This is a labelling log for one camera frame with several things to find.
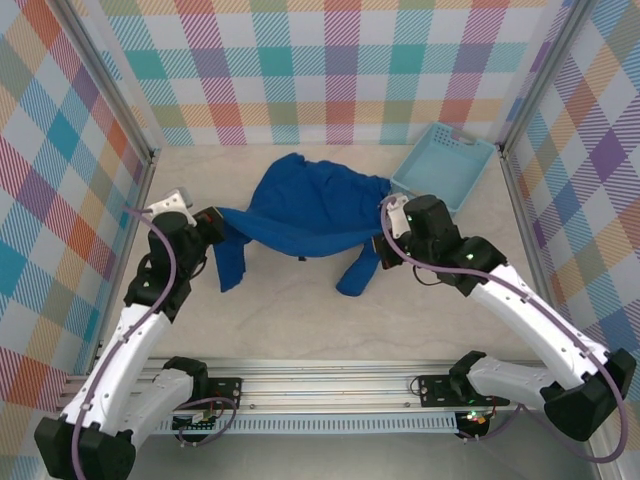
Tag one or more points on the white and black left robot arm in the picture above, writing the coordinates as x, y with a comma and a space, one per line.
165, 395

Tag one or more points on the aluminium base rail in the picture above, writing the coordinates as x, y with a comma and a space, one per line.
325, 387

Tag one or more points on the blue printed t-shirt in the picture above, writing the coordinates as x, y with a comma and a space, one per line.
310, 210

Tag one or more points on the grey metal sheet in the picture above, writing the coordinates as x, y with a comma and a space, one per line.
325, 457

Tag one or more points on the electronics board with white connector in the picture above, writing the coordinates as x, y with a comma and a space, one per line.
197, 422

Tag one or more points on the electronics board with lit leds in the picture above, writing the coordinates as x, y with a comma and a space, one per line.
475, 420

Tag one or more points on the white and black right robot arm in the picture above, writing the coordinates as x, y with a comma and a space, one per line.
520, 325

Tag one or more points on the aluminium frame bar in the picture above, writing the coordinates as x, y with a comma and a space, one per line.
607, 472

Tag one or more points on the light blue plastic basket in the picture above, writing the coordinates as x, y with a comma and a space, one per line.
435, 170

